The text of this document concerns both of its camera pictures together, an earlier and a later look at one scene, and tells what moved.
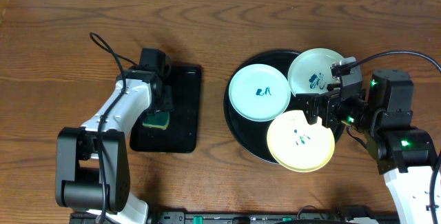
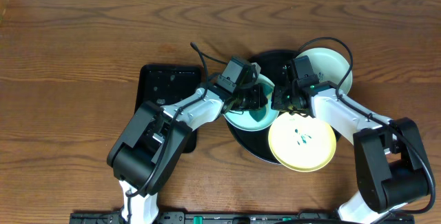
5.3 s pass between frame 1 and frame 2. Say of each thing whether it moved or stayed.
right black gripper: moved
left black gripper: moved
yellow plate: stayed
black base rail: stayed
